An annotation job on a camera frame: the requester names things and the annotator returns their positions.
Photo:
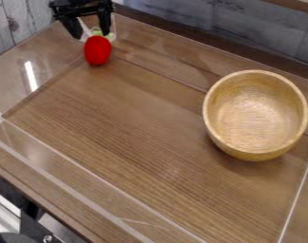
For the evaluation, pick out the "red toy strawberry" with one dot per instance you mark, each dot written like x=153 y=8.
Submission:
x=98 y=49

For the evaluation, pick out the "wooden bowl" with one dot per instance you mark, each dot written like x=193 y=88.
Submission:
x=255 y=111

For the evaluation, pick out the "black table clamp bracket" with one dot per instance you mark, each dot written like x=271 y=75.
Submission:
x=36 y=231

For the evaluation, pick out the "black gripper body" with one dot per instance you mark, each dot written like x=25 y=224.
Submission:
x=77 y=8

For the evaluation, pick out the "clear acrylic tray wall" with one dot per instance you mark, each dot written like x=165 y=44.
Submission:
x=104 y=143

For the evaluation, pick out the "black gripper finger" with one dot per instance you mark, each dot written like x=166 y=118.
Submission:
x=105 y=21
x=73 y=26

